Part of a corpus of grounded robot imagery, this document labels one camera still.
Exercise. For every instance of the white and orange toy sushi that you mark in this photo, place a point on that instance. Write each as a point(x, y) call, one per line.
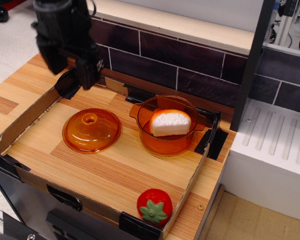
point(169, 122)

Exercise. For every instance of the dark grey right post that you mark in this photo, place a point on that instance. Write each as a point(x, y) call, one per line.
point(252, 65)

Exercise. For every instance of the red toy strawberry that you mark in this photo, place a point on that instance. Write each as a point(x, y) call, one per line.
point(155, 206)

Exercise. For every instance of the orange transparent pot lid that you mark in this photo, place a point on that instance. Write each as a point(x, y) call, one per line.
point(91, 130)

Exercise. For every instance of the cardboard fence with black tape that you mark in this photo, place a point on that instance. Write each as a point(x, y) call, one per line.
point(92, 189)

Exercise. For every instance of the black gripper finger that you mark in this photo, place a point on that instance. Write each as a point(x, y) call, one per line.
point(88, 71)
point(50, 53)

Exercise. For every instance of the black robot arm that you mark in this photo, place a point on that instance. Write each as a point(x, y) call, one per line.
point(63, 32)

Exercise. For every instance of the aluminium frame with cables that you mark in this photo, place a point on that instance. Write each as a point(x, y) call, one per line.
point(284, 27)

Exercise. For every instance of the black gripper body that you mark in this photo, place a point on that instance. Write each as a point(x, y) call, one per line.
point(68, 26)

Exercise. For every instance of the black caster wheel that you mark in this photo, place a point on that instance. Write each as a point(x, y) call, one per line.
point(4, 15)

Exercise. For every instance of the light wooden shelf board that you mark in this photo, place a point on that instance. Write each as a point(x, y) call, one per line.
point(176, 26)

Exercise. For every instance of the orange transparent pot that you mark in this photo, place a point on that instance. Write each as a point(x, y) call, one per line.
point(167, 145)

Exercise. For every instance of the white dish drainer block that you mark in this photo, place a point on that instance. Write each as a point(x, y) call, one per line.
point(263, 165)

